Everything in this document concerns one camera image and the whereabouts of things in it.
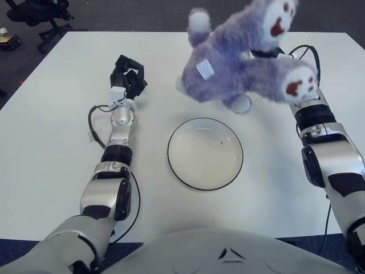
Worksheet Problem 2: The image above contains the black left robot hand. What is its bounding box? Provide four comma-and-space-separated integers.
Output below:
109, 55, 148, 101

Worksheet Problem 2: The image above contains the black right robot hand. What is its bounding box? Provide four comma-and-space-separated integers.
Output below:
250, 47, 286, 59

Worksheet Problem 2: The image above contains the purple plush bunny doll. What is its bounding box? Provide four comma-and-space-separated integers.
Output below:
174, 0, 319, 114

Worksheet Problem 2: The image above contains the white plate with black rim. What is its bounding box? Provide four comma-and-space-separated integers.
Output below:
167, 117, 244, 191

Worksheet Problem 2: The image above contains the black office chair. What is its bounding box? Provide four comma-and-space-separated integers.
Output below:
5, 0, 88, 55

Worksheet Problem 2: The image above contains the brown box on floor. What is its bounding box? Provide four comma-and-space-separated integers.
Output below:
0, 27, 23, 52

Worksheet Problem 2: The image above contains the silver robot torso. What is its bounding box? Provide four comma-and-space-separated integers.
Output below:
96, 228, 354, 274

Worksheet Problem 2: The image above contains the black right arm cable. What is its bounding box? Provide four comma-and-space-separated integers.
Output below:
289, 44, 334, 255

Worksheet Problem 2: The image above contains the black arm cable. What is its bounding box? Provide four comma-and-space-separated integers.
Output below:
289, 44, 334, 255
87, 104, 141, 243

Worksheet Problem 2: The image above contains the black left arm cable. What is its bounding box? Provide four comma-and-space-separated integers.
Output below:
87, 104, 141, 243

